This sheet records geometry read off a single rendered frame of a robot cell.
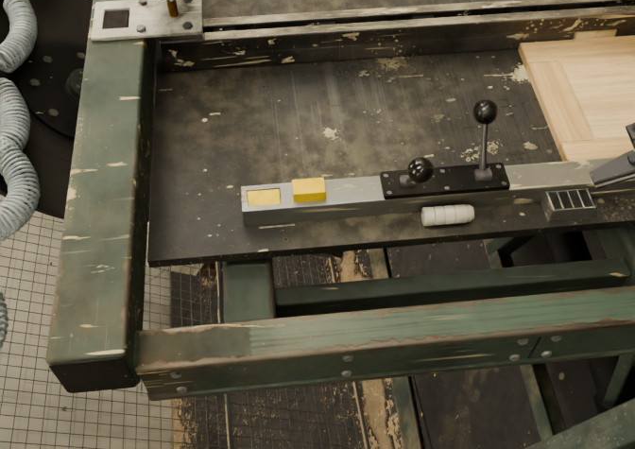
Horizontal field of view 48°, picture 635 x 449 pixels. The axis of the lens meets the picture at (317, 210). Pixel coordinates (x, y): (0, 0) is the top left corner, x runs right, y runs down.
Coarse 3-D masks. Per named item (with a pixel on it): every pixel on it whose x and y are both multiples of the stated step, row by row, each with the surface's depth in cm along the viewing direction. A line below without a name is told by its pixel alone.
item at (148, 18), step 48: (144, 0) 126; (192, 0) 127; (528, 0) 134; (576, 0) 134; (624, 0) 134; (192, 48) 128; (240, 48) 129; (288, 48) 130; (336, 48) 132; (384, 48) 133; (432, 48) 134; (480, 48) 135
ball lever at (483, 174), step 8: (480, 104) 106; (488, 104) 105; (472, 112) 107; (480, 112) 106; (488, 112) 105; (496, 112) 106; (480, 120) 106; (488, 120) 106; (488, 128) 108; (480, 152) 110; (480, 160) 110; (480, 168) 111; (488, 168) 111; (480, 176) 110; (488, 176) 110
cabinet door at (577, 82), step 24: (528, 48) 134; (552, 48) 134; (576, 48) 134; (600, 48) 134; (624, 48) 134; (528, 72) 132; (552, 72) 130; (576, 72) 130; (600, 72) 130; (624, 72) 130; (552, 96) 126; (576, 96) 127; (600, 96) 127; (624, 96) 127; (552, 120) 123; (576, 120) 123; (600, 120) 123; (624, 120) 123; (576, 144) 120; (600, 144) 120; (624, 144) 120
